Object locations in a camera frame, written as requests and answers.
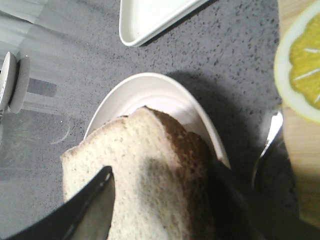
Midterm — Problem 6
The wooden cutting board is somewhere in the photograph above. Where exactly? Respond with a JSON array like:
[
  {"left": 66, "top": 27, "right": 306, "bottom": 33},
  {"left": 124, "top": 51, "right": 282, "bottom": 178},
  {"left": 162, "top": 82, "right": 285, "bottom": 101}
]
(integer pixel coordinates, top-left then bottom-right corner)
[{"left": 277, "top": 0, "right": 320, "bottom": 230}]

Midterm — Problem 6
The white bread slice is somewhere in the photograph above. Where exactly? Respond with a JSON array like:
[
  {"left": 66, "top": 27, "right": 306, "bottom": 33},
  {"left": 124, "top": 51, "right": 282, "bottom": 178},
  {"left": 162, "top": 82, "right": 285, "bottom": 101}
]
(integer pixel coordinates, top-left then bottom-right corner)
[{"left": 60, "top": 107, "right": 216, "bottom": 240}]

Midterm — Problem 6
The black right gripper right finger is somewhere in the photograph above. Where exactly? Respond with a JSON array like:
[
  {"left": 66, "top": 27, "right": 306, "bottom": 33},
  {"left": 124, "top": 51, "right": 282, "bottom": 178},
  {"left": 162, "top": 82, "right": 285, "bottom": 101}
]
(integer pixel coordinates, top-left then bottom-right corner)
[{"left": 209, "top": 160, "right": 265, "bottom": 240}]

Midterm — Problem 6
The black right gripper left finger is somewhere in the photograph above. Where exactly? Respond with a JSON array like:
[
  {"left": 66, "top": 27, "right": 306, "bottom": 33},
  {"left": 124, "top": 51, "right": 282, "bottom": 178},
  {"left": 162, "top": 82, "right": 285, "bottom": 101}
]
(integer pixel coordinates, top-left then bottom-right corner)
[{"left": 7, "top": 166, "right": 115, "bottom": 240}]

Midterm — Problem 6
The lemon slice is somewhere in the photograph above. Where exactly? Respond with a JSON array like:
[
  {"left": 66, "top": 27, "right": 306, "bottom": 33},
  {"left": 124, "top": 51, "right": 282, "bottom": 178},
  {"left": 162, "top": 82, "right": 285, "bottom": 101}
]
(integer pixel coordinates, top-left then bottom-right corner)
[{"left": 274, "top": 0, "right": 320, "bottom": 123}]

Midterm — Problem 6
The grey curtain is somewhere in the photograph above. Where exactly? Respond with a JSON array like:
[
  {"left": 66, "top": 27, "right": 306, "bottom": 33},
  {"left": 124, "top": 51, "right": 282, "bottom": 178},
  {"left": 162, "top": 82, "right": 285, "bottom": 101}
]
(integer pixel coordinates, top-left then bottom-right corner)
[{"left": 0, "top": 0, "right": 48, "bottom": 23}]

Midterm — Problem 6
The white rectangular bear tray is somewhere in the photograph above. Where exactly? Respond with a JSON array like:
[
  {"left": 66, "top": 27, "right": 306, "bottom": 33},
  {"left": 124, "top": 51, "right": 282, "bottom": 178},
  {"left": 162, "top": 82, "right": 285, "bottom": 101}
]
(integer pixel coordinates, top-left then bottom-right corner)
[{"left": 118, "top": 0, "right": 214, "bottom": 47}]

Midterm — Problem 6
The white round plate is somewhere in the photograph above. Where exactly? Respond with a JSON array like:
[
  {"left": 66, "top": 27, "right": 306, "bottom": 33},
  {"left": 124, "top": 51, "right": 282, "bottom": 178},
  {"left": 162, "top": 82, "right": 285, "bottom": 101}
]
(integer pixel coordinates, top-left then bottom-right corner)
[{"left": 85, "top": 72, "right": 231, "bottom": 168}]

